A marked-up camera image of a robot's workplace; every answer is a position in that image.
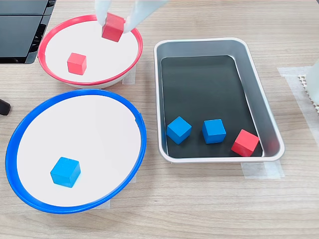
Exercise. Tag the red-rimmed white dish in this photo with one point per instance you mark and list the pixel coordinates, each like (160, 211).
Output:
(104, 62)

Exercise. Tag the silver metal tray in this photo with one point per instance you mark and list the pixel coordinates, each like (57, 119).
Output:
(270, 129)

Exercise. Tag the black rounded stand foot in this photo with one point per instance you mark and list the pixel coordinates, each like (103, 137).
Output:
(4, 107)

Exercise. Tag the black tray liner mat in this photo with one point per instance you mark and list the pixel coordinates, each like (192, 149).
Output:
(199, 87)

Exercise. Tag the blue wooden cube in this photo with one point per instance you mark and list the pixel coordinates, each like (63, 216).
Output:
(65, 171)
(178, 129)
(213, 130)

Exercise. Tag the blue-rimmed white dish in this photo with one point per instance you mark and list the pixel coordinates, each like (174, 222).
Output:
(87, 139)

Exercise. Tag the red wooden cube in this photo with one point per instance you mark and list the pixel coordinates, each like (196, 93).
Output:
(244, 143)
(113, 28)
(76, 63)

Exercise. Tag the black flat panel device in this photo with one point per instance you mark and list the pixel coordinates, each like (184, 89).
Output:
(17, 35)

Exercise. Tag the clear tape strip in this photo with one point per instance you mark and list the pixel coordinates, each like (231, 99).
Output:
(133, 178)
(129, 77)
(107, 204)
(261, 170)

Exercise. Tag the white perforated base plate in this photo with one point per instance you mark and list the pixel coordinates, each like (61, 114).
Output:
(302, 83)

